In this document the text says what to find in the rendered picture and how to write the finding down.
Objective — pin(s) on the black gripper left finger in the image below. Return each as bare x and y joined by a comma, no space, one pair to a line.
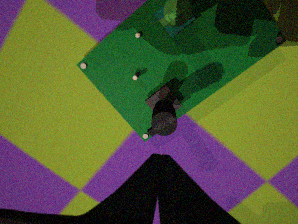
133,203

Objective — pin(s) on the green circuit board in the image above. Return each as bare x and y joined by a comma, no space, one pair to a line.
152,79

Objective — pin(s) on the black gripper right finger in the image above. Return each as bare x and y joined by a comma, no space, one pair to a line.
182,201

